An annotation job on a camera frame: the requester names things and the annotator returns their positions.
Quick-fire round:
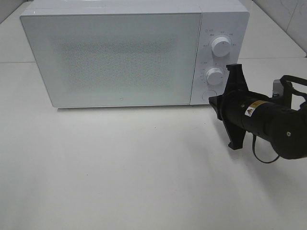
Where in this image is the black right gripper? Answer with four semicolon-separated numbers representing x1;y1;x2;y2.
209;64;271;150

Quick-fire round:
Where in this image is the round white door button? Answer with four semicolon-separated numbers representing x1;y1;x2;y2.
202;90;217;101

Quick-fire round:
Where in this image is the white dial knob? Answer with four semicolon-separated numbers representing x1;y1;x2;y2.
211;35;231;57
206;68;224;85

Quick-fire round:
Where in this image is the white microwave door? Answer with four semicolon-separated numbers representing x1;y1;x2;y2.
21;13;201;108

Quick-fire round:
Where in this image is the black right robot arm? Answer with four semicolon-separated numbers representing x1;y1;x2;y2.
209;64;307;160

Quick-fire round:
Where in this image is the white microwave oven body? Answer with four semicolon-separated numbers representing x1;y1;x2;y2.
20;0;249;106

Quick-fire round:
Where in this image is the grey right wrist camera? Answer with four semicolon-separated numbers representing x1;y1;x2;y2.
272;80;292;98

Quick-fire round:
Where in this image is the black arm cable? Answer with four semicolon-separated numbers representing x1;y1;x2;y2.
250;75;307;164

